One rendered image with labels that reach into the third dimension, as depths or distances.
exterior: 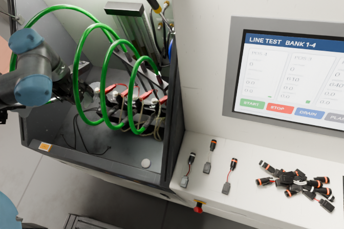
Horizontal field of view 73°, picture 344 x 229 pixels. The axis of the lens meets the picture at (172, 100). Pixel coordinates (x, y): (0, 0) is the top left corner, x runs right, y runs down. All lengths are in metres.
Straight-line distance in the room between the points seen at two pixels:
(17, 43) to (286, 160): 0.86
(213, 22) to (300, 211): 0.62
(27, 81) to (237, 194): 0.68
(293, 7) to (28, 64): 0.59
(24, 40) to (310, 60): 0.67
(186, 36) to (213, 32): 0.07
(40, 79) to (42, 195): 1.75
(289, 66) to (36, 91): 0.58
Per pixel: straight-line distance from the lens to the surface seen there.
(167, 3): 0.84
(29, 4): 1.13
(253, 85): 0.66
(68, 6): 0.84
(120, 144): 1.12
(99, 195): 2.03
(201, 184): 0.84
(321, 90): 0.67
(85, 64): 0.86
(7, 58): 3.00
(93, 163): 1.01
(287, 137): 0.83
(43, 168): 2.36
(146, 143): 1.08
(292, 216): 0.86
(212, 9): 0.55
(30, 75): 0.62
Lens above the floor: 1.81
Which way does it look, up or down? 59 degrees down
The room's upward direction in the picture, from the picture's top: 20 degrees counter-clockwise
